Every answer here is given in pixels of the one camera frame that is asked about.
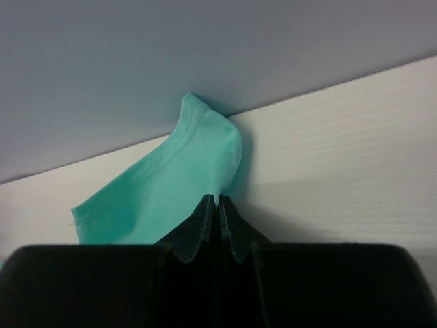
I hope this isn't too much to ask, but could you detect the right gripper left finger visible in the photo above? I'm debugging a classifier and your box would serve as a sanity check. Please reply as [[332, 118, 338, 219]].
[[1, 195, 216, 327]]

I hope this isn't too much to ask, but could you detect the teal t-shirt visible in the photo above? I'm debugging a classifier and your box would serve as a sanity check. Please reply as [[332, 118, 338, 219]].
[[0, 92, 244, 271]]

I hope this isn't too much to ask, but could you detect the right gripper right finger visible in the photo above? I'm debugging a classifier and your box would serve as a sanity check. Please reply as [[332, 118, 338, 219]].
[[218, 197, 436, 327]]

